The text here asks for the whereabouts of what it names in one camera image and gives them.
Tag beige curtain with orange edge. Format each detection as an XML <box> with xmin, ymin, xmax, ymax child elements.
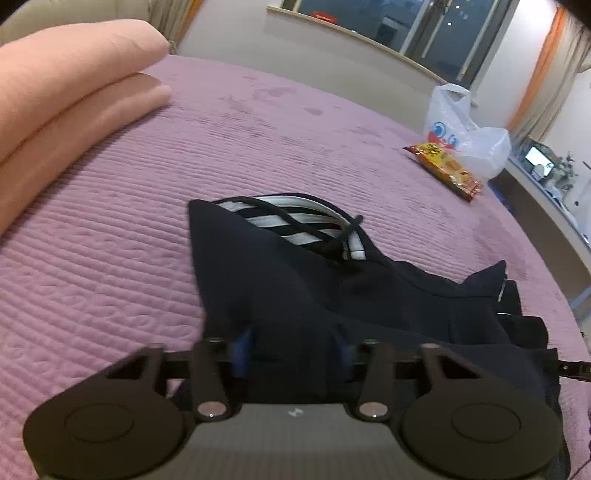
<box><xmin>507</xmin><ymin>7</ymin><xmax>591</xmax><ymax>139</ymax></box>
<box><xmin>147</xmin><ymin>0</ymin><xmax>205</xmax><ymax>47</ymax></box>

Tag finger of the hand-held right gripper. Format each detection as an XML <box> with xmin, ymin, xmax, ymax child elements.
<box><xmin>556</xmin><ymin>359</ymin><xmax>591</xmax><ymax>383</ymax></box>

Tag blue box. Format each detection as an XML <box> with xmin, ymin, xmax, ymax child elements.
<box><xmin>488</xmin><ymin>179</ymin><xmax>515</xmax><ymax>212</ymax></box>

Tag window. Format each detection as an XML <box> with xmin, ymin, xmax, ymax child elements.
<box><xmin>267</xmin><ymin>0</ymin><xmax>520</xmax><ymax>86</ymax></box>

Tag pink folded blanket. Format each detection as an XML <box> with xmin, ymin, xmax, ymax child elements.
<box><xmin>0</xmin><ymin>18</ymin><xmax>174</xmax><ymax>234</ymax></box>

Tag light wooden desk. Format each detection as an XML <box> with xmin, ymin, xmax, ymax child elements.
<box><xmin>501</xmin><ymin>154</ymin><xmax>591</xmax><ymax>319</ymax></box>

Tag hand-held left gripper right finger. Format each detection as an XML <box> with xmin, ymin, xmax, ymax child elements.
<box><xmin>331</xmin><ymin>333</ymin><xmax>467</xmax><ymax>422</ymax></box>

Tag bed with purple quilted cover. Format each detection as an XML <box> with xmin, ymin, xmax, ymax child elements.
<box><xmin>0</xmin><ymin>53</ymin><xmax>591</xmax><ymax>480</ymax></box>

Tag dark striped hoodie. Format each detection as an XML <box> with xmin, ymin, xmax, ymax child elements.
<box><xmin>173</xmin><ymin>196</ymin><xmax>563</xmax><ymax>418</ymax></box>

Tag white plastic bag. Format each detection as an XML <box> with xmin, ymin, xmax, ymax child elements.
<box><xmin>424</xmin><ymin>84</ymin><xmax>512</xmax><ymax>182</ymax></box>

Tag small lit screen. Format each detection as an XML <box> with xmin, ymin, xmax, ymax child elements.
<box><xmin>525</xmin><ymin>145</ymin><xmax>556</xmax><ymax>168</ymax></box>

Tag red yellow snack packet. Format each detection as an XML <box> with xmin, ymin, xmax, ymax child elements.
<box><xmin>403</xmin><ymin>142</ymin><xmax>484</xmax><ymax>202</ymax></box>

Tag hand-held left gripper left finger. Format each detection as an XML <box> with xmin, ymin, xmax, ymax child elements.
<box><xmin>105</xmin><ymin>329</ymin><xmax>254</xmax><ymax>422</ymax></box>

